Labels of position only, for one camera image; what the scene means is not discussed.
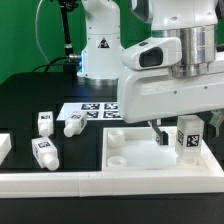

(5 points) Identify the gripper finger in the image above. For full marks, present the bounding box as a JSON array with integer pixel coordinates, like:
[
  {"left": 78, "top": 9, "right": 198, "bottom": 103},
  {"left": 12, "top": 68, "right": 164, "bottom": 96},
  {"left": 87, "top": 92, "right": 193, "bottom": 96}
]
[
  {"left": 210, "top": 109, "right": 224, "bottom": 135},
  {"left": 148, "top": 120, "right": 168, "bottom": 146}
]

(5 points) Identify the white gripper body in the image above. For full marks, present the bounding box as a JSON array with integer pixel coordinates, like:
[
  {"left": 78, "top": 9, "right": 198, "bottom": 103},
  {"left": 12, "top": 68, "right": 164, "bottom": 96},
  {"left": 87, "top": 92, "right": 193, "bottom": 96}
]
[{"left": 117, "top": 63, "right": 224, "bottom": 123}]

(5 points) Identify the white square tabletop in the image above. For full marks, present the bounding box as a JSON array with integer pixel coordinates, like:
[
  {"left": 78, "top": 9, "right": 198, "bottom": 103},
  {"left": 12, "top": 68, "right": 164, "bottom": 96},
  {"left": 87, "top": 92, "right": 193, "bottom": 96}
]
[{"left": 102, "top": 126, "right": 224, "bottom": 174}]

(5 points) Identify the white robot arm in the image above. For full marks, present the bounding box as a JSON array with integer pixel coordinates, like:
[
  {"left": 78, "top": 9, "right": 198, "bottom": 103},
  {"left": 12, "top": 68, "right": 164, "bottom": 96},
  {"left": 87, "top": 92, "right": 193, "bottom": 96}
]
[{"left": 81, "top": 0, "right": 224, "bottom": 128}]

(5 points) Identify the white sheet with markers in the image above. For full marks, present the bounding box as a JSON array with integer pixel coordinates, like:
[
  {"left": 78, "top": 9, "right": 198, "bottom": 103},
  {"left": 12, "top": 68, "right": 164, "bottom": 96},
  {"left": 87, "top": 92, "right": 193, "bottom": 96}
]
[{"left": 57, "top": 102, "right": 121, "bottom": 121}]

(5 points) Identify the white U-shaped fence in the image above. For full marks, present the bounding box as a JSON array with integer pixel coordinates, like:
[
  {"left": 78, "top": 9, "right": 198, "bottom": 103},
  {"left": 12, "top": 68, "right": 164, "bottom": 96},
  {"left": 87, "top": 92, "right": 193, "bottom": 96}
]
[{"left": 0, "top": 129, "right": 224, "bottom": 200}]

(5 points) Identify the white block at left edge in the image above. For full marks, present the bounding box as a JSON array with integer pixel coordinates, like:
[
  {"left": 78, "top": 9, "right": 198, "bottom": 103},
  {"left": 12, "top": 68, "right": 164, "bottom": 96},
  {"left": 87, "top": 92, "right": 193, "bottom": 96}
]
[{"left": 0, "top": 133, "right": 12, "bottom": 165}]

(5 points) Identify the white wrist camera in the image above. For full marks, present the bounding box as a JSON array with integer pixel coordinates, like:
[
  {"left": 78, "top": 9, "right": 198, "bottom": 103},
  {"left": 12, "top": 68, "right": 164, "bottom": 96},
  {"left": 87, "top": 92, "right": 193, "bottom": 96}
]
[{"left": 121, "top": 37, "right": 182, "bottom": 71}]

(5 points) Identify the black cable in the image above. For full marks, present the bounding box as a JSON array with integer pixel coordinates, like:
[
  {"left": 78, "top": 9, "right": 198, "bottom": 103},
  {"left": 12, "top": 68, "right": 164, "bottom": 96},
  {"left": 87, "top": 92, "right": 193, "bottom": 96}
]
[{"left": 32, "top": 55, "right": 82, "bottom": 73}]

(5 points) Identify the black camera stand pole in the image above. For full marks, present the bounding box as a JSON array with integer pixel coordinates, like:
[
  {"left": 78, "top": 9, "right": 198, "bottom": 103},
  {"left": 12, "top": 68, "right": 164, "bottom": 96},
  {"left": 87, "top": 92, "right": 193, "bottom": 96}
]
[{"left": 54, "top": 0, "right": 81, "bottom": 71}]

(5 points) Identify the grey cable loop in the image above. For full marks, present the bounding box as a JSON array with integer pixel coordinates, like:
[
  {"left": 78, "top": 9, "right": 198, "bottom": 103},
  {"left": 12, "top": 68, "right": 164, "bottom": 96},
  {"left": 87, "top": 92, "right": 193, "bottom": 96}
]
[{"left": 34, "top": 0, "right": 51, "bottom": 64}]

